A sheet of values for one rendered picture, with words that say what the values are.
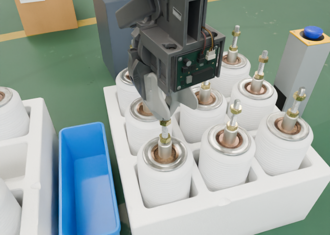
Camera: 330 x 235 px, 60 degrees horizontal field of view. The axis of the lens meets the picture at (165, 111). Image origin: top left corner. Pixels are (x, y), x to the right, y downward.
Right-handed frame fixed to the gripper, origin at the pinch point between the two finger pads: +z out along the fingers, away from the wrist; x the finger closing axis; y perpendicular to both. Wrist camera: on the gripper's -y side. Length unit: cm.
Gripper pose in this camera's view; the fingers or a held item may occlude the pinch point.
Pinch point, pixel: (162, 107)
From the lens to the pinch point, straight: 42.1
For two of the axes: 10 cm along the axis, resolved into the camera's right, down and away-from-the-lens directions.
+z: 0.0, 7.4, 6.7
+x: 8.6, -3.4, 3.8
